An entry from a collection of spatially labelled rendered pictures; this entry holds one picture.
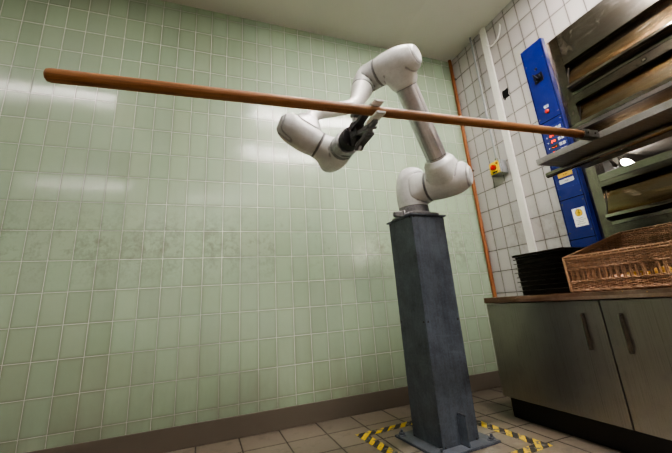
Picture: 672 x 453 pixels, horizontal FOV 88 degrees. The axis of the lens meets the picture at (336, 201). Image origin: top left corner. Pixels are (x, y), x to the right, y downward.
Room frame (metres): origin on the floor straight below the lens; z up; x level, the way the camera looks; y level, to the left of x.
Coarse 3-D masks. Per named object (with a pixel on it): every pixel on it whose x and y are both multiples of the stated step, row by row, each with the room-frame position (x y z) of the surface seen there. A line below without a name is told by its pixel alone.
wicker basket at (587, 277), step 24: (600, 240) 1.70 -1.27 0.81; (624, 240) 1.73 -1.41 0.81; (648, 240) 1.64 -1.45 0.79; (576, 264) 1.53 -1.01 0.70; (600, 264) 1.44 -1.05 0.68; (624, 264) 1.37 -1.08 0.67; (648, 264) 1.29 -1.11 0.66; (576, 288) 1.56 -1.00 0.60; (600, 288) 1.46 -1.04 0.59; (624, 288) 1.38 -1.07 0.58
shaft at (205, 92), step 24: (48, 72) 0.60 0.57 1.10; (72, 72) 0.62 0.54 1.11; (192, 96) 0.72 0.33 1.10; (216, 96) 0.73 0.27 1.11; (240, 96) 0.75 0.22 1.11; (264, 96) 0.77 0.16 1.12; (288, 96) 0.80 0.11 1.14; (432, 120) 0.98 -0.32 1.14; (456, 120) 1.01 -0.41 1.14; (480, 120) 1.05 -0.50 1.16
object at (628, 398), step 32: (512, 320) 1.85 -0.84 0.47; (544, 320) 1.68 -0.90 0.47; (576, 320) 1.54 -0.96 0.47; (608, 320) 1.42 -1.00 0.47; (640, 320) 1.32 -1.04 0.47; (512, 352) 1.89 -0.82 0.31; (544, 352) 1.72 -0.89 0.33; (576, 352) 1.57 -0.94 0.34; (608, 352) 1.45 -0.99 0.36; (640, 352) 1.35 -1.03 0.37; (512, 384) 1.92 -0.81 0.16; (544, 384) 1.75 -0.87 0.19; (576, 384) 1.60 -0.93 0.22; (608, 384) 1.48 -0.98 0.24; (640, 384) 1.38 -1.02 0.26; (544, 416) 1.84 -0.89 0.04; (576, 416) 1.69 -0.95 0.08; (608, 416) 1.51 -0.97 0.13; (640, 416) 1.40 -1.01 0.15; (640, 448) 1.48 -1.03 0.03
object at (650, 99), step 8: (656, 88) 1.37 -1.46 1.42; (664, 88) 1.34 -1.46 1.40; (640, 96) 1.43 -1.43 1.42; (648, 96) 1.40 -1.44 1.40; (656, 96) 1.39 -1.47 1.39; (664, 96) 1.39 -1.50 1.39; (624, 104) 1.49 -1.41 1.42; (632, 104) 1.46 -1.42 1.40; (640, 104) 1.45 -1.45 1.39; (648, 104) 1.45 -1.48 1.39; (656, 104) 1.44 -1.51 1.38; (608, 112) 1.56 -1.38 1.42; (616, 112) 1.52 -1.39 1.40; (624, 112) 1.52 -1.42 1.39; (632, 112) 1.51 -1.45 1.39; (640, 112) 1.51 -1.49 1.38; (592, 120) 1.63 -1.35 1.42; (600, 120) 1.60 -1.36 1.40; (608, 120) 1.59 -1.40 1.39; (616, 120) 1.58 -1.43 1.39; (576, 128) 1.71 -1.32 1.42; (584, 128) 1.68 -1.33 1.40; (592, 128) 1.67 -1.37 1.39; (600, 128) 1.66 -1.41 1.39
